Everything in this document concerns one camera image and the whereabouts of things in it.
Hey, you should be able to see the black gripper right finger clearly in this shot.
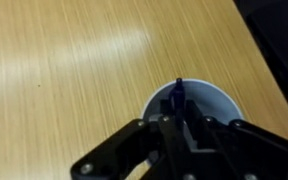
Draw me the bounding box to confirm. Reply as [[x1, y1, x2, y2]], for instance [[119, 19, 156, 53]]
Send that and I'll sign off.
[[184, 99, 288, 180]]

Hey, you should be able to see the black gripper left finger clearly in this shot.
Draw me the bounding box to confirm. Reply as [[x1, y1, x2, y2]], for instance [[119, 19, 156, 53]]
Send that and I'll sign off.
[[69, 99, 186, 180]]

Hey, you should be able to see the dark blue pen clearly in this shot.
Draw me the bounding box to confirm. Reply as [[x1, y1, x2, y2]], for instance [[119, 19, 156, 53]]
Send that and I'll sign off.
[[169, 77, 186, 129]]

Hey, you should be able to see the grey ceramic mug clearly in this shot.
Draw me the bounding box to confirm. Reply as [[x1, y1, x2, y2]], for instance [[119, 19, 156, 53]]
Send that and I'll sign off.
[[140, 78, 245, 168]]

